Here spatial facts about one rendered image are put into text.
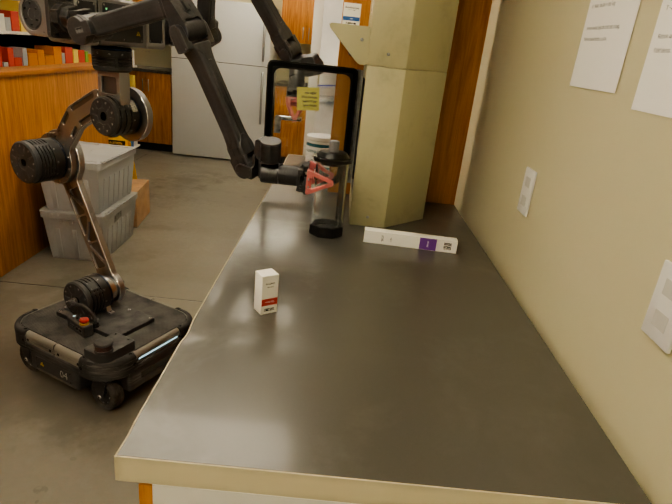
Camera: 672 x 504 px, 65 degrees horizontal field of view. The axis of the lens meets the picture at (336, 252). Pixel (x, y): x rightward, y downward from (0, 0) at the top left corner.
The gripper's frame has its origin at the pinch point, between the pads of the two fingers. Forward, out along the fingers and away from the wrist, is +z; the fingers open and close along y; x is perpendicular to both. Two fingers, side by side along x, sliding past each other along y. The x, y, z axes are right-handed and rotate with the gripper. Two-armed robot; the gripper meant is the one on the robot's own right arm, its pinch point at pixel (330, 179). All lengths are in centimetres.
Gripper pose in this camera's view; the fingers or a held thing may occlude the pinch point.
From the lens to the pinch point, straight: 150.2
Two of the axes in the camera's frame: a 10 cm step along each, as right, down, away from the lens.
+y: 0.2, -3.6, 9.3
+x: -1.0, 9.3, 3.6
